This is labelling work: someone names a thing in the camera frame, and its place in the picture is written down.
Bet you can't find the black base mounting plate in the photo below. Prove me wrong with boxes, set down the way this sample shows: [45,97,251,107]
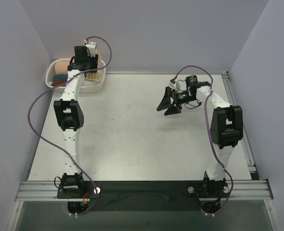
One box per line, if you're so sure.
[56,179,229,214]

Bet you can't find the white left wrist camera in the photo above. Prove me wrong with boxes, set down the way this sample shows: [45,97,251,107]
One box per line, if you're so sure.
[84,39,97,57]

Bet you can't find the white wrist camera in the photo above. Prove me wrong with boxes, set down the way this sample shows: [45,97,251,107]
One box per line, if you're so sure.
[84,39,97,57]
[169,78,181,91]

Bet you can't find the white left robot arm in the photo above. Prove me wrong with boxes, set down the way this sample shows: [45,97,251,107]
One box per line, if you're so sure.
[53,42,99,200]

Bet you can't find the blue grey rolled towel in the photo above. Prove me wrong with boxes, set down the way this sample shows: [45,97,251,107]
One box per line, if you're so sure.
[53,74,68,82]

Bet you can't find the aluminium rail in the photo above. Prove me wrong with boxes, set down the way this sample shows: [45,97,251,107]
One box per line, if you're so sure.
[221,71,263,181]
[15,180,273,201]

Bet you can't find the brown rolled towel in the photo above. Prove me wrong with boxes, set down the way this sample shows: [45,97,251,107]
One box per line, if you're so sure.
[52,80,66,87]

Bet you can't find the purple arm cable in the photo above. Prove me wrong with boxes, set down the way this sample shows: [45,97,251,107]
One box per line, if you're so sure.
[170,65,234,215]
[27,36,113,216]

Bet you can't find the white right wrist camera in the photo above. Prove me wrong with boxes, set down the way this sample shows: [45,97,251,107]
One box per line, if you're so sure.
[169,78,181,91]

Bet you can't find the yellow white striped towel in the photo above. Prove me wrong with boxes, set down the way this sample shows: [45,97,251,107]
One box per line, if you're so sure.
[85,49,104,81]

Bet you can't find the peach orange rolled towel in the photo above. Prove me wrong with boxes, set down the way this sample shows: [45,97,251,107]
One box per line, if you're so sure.
[54,60,69,75]

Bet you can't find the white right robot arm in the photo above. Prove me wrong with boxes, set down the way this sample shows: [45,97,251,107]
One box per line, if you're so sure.
[157,75,244,198]

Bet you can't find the aluminium right side rail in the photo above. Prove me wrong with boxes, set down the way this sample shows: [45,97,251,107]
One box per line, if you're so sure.
[221,71,263,181]

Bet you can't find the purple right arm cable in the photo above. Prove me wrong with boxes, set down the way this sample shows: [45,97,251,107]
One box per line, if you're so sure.
[170,65,234,215]

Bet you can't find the white perforated plastic basket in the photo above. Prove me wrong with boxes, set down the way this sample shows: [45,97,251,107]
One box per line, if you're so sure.
[45,59,106,93]

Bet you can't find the aluminium front rail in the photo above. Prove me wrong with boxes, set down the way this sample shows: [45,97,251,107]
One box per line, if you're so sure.
[15,180,273,201]

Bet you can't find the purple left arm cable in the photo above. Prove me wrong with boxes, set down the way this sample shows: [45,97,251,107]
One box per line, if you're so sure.
[27,36,113,216]

